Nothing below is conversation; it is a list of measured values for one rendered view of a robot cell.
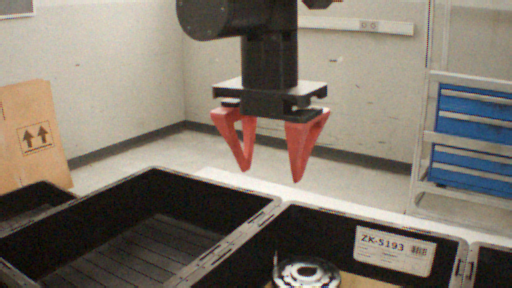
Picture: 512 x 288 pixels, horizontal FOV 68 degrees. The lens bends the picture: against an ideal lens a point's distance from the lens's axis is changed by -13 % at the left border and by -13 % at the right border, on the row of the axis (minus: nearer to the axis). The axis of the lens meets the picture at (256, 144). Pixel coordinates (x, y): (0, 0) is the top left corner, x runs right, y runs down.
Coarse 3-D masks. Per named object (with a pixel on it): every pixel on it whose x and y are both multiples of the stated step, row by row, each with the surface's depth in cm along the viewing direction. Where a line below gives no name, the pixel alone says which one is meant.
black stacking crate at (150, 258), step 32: (128, 192) 78; (160, 192) 84; (192, 192) 79; (224, 192) 75; (64, 224) 65; (96, 224) 71; (128, 224) 79; (160, 224) 81; (192, 224) 81; (224, 224) 77; (0, 256) 55; (32, 256) 60; (64, 256) 66; (96, 256) 70; (128, 256) 70; (160, 256) 71; (192, 256) 71
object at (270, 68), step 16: (272, 32) 39; (288, 32) 39; (240, 48) 41; (256, 48) 39; (272, 48) 39; (288, 48) 39; (256, 64) 40; (272, 64) 39; (288, 64) 40; (240, 80) 45; (256, 80) 40; (272, 80) 40; (288, 80) 40; (304, 80) 44; (224, 96) 43; (272, 96) 39; (288, 96) 38; (304, 96) 38; (320, 96) 42
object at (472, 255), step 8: (472, 248) 53; (480, 248) 53; (488, 248) 53; (496, 248) 52; (504, 248) 52; (472, 256) 51; (472, 264) 51; (464, 272) 48; (472, 272) 48; (464, 280) 46; (472, 280) 46
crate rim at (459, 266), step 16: (288, 208) 67; (304, 208) 67; (320, 208) 66; (256, 224) 61; (384, 224) 61; (400, 224) 60; (240, 240) 57; (448, 240) 56; (464, 240) 55; (224, 256) 53; (464, 256) 51; (208, 272) 50
